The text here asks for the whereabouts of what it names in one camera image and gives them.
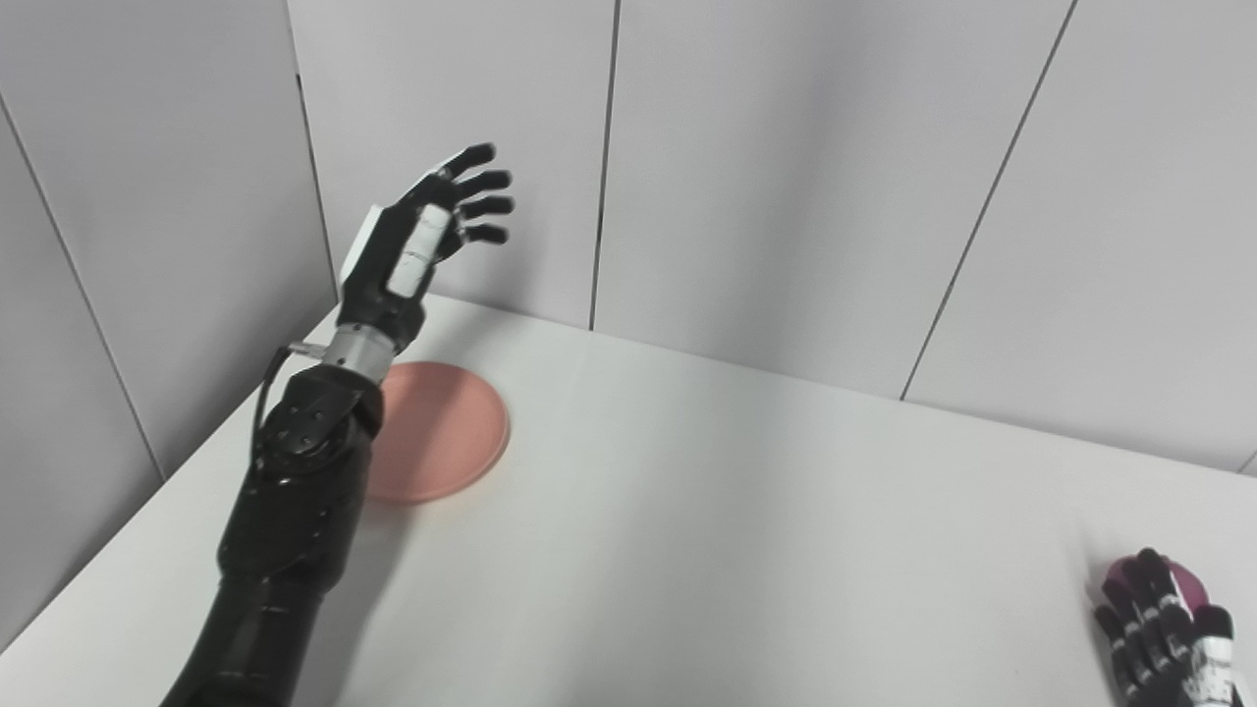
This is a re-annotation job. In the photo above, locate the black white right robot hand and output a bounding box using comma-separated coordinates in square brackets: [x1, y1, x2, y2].
[1093, 548, 1257, 707]

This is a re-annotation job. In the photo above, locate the purple red onion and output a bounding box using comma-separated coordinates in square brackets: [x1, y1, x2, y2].
[1108, 556, 1211, 620]

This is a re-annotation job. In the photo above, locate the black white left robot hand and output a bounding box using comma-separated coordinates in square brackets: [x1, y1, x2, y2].
[337, 143, 515, 354]

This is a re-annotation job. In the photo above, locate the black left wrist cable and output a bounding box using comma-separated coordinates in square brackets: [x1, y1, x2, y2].
[251, 342, 335, 467]

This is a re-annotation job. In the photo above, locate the pink round plate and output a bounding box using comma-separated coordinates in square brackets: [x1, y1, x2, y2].
[368, 361, 512, 507]

